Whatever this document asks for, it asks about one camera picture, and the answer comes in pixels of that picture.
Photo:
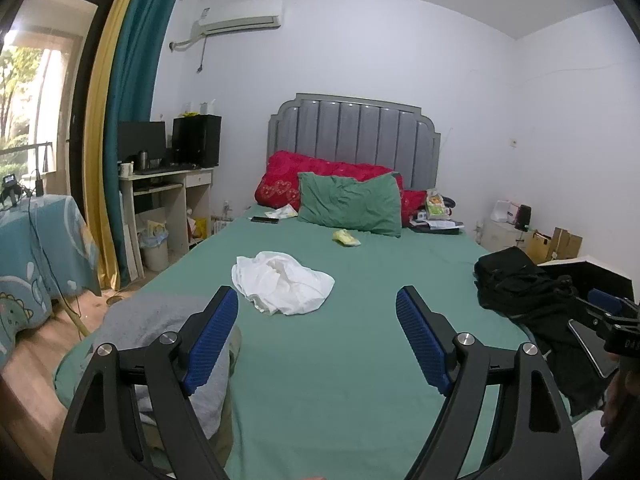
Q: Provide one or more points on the black computer tower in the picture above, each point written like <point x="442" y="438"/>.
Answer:
<point x="200" y="140"/>

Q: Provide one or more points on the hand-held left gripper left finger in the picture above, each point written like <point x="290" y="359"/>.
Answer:
<point x="210" y="340"/>

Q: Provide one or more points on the stack of papers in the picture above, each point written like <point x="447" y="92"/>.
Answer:
<point x="435" y="226"/>

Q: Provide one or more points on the small yellow cloth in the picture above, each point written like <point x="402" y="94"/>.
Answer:
<point x="346" y="238"/>

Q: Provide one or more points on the white edged dark board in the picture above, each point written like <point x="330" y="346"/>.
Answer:
<point x="595" y="272"/>

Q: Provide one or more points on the glass balcony door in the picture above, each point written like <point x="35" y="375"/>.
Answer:
<point x="30" y="85"/>

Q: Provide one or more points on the black computer monitor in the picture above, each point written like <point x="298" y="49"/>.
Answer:
<point x="142" y="140"/>

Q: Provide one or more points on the white trash bin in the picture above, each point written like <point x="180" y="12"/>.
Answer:
<point x="155" y="255"/>

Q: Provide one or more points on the black speaker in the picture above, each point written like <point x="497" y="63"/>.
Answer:
<point x="524" y="216"/>

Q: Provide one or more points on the black keyboard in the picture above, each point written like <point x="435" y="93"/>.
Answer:
<point x="155" y="170"/>

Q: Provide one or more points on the bed with green sheet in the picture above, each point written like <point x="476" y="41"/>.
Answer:
<point x="350" y="360"/>

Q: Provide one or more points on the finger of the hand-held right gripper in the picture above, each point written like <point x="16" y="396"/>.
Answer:
<point x="605" y="300"/>
<point x="592" y="347"/>

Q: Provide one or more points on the green pillow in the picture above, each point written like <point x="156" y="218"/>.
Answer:
<point x="350" y="205"/>

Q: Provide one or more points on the black bag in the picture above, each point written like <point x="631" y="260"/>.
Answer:
<point x="520" y="285"/>

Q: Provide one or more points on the white nightstand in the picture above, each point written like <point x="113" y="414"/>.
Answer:
<point x="500" y="237"/>

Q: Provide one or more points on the white computer desk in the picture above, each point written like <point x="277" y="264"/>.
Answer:
<point x="197" y="180"/>

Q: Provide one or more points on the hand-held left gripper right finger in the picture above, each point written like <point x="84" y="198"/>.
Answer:
<point x="420" y="340"/>

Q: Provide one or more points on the dark thermos bottle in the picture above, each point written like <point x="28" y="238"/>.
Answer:
<point x="143" y="160"/>

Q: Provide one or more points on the table with dinosaur tablecloth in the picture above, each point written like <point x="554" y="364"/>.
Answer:
<point x="45" y="240"/>

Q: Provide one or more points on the grey padded headboard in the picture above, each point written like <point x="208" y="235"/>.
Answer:
<point x="350" y="130"/>

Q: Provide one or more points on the cardboard box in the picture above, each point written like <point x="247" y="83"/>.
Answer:
<point x="541" y="247"/>
<point x="567" y="245"/>

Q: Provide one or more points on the black phone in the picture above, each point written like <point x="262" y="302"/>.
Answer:
<point x="265" y="219"/>

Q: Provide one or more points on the white and green packet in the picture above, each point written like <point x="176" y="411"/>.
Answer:
<point x="281" y="212"/>

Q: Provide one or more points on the teal curtain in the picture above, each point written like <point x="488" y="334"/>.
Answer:
<point x="135" y="85"/>

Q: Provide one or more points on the grey sweatshirt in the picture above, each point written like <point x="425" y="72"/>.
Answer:
<point x="150" y="320"/>

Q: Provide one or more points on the red pillow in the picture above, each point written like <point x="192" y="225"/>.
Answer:
<point x="290" y="175"/>

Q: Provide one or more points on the white air conditioner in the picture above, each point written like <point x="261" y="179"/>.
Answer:
<point x="240" y="15"/>

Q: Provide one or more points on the white tissue box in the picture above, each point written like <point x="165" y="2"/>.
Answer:
<point x="208" y="108"/>

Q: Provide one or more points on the person's right hand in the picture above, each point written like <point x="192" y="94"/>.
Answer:
<point x="622" y="400"/>

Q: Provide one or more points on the white garment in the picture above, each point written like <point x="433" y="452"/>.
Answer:
<point x="285" y="285"/>

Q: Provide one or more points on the snack bag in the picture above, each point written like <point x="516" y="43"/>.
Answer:
<point x="436" y="204"/>

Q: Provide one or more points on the yellow curtain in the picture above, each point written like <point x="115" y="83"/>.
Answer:
<point x="102" y="135"/>

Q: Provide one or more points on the small camera on tripod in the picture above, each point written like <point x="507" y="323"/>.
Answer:
<point x="10" y="192"/>

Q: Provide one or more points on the white mug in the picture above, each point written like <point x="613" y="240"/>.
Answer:
<point x="126" y="169"/>

